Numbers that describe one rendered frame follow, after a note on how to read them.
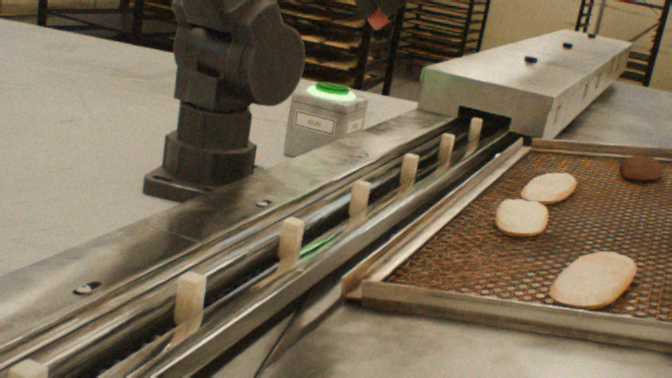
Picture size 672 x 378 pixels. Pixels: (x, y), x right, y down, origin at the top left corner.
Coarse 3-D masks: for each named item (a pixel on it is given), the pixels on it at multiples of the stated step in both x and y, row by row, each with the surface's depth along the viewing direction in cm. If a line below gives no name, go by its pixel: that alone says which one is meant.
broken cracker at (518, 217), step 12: (504, 204) 65; (516, 204) 65; (528, 204) 65; (540, 204) 65; (504, 216) 62; (516, 216) 62; (528, 216) 62; (540, 216) 62; (504, 228) 60; (516, 228) 60; (528, 228) 60; (540, 228) 60
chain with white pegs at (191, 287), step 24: (480, 120) 114; (408, 168) 89; (360, 192) 76; (384, 192) 85; (288, 240) 64; (312, 240) 70; (264, 264) 63; (192, 288) 51; (192, 312) 52; (144, 336) 50; (120, 360) 47
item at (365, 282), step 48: (576, 144) 90; (480, 192) 72; (576, 192) 73; (624, 192) 73; (432, 240) 59; (480, 240) 59; (528, 240) 59; (576, 240) 59; (384, 288) 47; (480, 288) 50; (528, 288) 50; (576, 336) 43; (624, 336) 42
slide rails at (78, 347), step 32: (448, 160) 98; (352, 224) 72; (224, 256) 61; (256, 256) 62; (288, 256) 63; (160, 288) 54; (256, 288) 57; (96, 320) 49; (128, 320) 49; (192, 320) 51; (64, 352) 45; (96, 352) 46; (160, 352) 47
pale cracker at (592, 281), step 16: (592, 256) 52; (608, 256) 52; (624, 256) 53; (576, 272) 49; (592, 272) 49; (608, 272) 49; (624, 272) 50; (560, 288) 47; (576, 288) 47; (592, 288) 47; (608, 288) 47; (624, 288) 49; (560, 304) 47; (576, 304) 46; (592, 304) 46
